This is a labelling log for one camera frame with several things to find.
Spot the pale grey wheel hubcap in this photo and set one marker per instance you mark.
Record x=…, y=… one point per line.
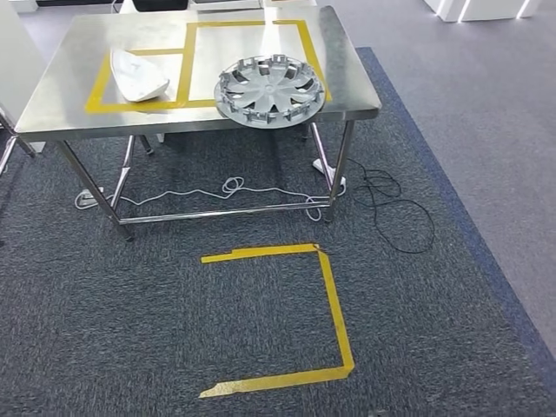
x=269, y=92

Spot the white table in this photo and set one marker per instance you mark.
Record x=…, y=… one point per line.
x=17, y=57

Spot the white curved shell part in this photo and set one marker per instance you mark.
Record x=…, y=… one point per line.
x=134, y=78

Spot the white lit plinth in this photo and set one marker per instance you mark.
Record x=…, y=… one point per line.
x=477, y=8

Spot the white power strip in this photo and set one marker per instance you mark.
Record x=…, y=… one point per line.
x=87, y=198

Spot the stainless steel workbench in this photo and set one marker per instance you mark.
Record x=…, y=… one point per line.
x=65, y=98

